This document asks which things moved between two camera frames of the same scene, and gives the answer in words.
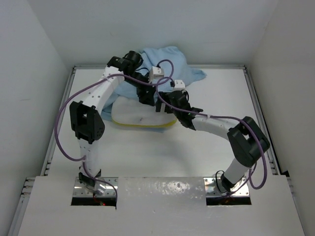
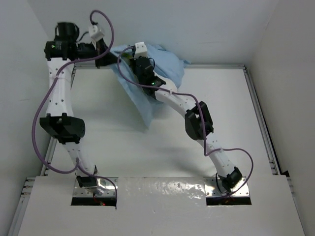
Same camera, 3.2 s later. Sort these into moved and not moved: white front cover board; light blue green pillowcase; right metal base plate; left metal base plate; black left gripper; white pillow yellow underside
Moved: light blue green pillowcase; white pillow yellow underside; black left gripper
Not moved: right metal base plate; left metal base plate; white front cover board
